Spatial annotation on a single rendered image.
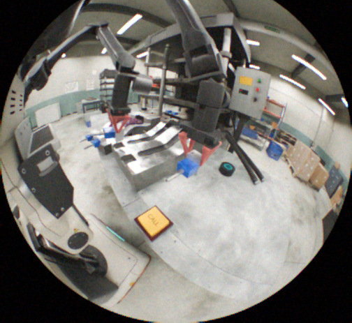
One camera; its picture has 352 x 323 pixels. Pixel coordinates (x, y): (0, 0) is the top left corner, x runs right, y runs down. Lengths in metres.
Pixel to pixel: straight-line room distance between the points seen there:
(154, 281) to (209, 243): 0.87
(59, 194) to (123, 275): 0.70
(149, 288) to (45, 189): 1.05
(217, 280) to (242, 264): 0.09
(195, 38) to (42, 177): 0.40
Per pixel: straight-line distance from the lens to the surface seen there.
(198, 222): 0.35
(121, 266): 0.88
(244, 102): 0.96
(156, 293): 1.18
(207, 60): 0.24
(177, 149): 0.44
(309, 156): 3.79
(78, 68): 7.67
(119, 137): 0.42
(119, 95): 0.36
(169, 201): 0.36
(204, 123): 0.22
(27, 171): 0.26
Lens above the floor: 1.12
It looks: 30 degrees down
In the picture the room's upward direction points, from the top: 9 degrees clockwise
